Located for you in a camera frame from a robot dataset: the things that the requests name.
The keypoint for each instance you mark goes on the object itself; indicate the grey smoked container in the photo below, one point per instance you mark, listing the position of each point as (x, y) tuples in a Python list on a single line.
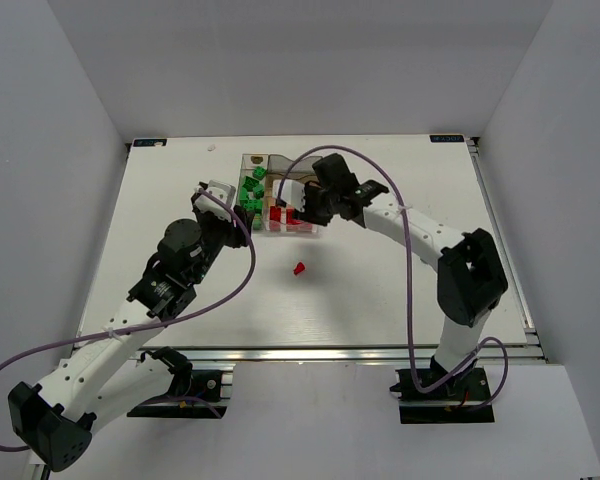
[(279, 164)]

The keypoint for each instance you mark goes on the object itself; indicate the red 2x4 lego brick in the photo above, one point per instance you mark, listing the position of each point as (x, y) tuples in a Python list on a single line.
[(276, 219)]

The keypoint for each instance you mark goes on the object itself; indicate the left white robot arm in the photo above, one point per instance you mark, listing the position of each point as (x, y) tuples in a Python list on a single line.
[(58, 416)]

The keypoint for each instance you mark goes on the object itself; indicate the small red sloped lego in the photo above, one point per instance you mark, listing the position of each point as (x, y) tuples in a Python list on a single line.
[(299, 268)]

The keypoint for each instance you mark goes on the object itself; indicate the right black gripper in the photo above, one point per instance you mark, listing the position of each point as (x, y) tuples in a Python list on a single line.
[(311, 203)]

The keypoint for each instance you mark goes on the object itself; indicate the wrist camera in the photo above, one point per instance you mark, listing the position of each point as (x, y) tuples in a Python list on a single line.
[(289, 192), (216, 198)]

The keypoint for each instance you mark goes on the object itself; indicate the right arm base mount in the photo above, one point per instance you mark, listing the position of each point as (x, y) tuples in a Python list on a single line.
[(456, 404)]

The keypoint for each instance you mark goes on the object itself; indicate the tall clear narrow container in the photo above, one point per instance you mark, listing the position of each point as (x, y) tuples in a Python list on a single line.
[(248, 163)]

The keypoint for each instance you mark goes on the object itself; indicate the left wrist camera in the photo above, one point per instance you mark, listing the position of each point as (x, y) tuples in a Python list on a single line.
[(216, 198)]

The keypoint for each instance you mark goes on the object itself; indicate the green curved lego brick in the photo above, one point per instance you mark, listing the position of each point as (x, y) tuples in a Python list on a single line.
[(244, 197)]

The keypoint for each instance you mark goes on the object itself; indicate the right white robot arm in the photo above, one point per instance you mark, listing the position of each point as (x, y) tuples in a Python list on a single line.
[(470, 274)]

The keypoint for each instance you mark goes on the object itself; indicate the green 2x4 lego brick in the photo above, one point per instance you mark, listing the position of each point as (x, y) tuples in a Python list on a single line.
[(254, 206)]

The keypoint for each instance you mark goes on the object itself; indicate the green lego brick carried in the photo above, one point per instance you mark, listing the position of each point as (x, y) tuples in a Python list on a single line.
[(249, 183)]

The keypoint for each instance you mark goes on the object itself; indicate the green upside-down 2x2 lego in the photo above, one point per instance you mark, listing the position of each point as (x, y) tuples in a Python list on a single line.
[(259, 173)]

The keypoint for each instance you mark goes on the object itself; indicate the amber tinted container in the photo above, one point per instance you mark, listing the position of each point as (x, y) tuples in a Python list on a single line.
[(307, 186)]

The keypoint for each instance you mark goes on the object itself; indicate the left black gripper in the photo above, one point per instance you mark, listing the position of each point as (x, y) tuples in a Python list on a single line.
[(235, 228)]

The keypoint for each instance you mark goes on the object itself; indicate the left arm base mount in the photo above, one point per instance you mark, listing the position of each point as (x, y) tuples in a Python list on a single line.
[(192, 393)]

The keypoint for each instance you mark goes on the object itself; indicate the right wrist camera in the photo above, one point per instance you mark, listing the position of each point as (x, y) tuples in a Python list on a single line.
[(289, 192)]

